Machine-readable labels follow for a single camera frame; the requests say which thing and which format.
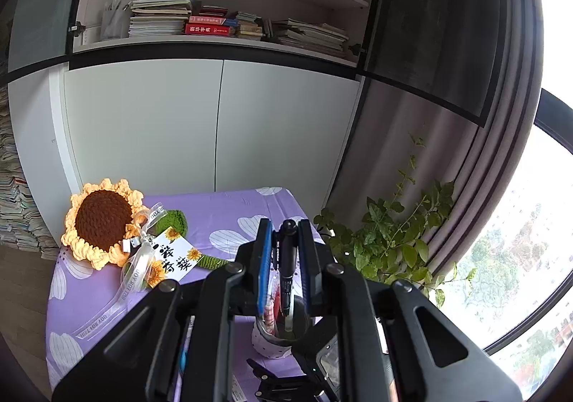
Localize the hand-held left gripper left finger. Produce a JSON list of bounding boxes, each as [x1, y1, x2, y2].
[[51, 217, 275, 402]]

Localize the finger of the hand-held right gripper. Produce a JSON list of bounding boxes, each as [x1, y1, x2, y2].
[[290, 337, 343, 389], [245, 358, 325, 402]]

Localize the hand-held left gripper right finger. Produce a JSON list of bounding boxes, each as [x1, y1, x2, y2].
[[299, 219, 522, 402]]

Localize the black marker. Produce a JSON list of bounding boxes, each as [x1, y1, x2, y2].
[[272, 218, 300, 330]]

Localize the grey felt pen holder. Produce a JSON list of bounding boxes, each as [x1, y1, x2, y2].
[[251, 303, 314, 359]]

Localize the pink checkered pen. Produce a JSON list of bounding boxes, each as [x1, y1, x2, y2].
[[264, 290, 276, 333]]

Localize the green potted plant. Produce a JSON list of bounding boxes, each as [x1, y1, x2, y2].
[[313, 135, 477, 308]]

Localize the white gift tag card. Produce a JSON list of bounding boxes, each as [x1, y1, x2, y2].
[[145, 236, 202, 288]]

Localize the clear printed ribbon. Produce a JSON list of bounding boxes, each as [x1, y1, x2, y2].
[[74, 202, 168, 340]]

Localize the white cabinet door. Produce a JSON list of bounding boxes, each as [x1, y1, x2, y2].
[[63, 58, 225, 194], [215, 59, 363, 206]]

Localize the crochet sunflower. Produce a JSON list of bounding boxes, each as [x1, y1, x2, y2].
[[60, 178, 236, 273]]

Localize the purple floral tablecloth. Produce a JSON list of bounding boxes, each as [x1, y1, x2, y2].
[[45, 187, 392, 402]]

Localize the stack of magazines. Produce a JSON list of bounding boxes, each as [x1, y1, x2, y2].
[[271, 18, 350, 59]]

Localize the pale pink curtain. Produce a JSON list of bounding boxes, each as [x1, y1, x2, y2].
[[327, 0, 544, 277]]

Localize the stack of mixed books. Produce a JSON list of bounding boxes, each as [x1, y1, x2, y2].
[[188, 5, 274, 42]]

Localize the thick red book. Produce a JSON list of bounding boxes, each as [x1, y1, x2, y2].
[[183, 23, 236, 38]]

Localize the tall pile of paper books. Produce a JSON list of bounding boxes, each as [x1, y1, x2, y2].
[[0, 84, 61, 262]]

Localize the stack of white booklets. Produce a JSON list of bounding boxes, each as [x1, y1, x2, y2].
[[127, 0, 193, 39]]

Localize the dark glass cabinet door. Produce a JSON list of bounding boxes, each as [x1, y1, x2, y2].
[[6, 0, 97, 73], [356, 0, 502, 129]]

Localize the clear pen cup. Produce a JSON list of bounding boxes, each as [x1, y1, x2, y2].
[[99, 0, 130, 41]]

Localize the black window frame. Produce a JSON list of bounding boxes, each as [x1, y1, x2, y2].
[[483, 87, 573, 355]]

